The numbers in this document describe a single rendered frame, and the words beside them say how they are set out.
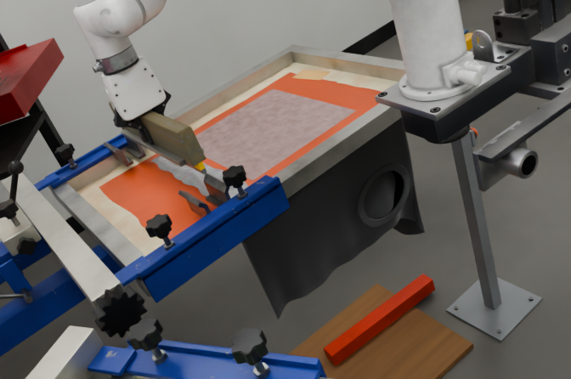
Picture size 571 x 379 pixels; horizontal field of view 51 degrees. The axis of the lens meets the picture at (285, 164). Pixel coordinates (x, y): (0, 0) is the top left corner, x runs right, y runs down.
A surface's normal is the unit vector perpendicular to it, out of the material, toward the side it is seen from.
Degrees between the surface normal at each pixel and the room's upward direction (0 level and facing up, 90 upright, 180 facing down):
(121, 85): 87
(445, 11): 90
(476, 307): 0
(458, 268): 0
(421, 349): 0
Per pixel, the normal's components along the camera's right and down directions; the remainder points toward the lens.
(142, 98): 0.56, 0.21
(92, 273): -0.31, -0.82
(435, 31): 0.00, 0.50
